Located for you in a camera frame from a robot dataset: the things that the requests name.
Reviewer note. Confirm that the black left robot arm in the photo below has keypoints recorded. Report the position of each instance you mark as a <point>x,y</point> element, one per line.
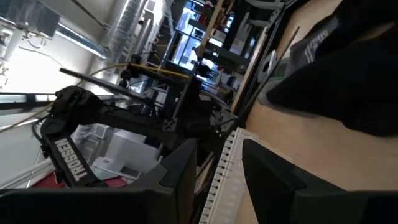
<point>73,161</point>

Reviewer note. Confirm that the white panel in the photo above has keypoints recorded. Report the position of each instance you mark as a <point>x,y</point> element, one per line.
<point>130,149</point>

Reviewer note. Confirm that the black knit work glove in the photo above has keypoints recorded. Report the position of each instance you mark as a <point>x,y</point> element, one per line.
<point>342,93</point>

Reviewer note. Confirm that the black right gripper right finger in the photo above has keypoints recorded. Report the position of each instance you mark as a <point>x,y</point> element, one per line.
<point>267,180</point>

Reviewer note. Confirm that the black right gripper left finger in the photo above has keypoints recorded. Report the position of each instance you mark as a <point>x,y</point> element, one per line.
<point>183,186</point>

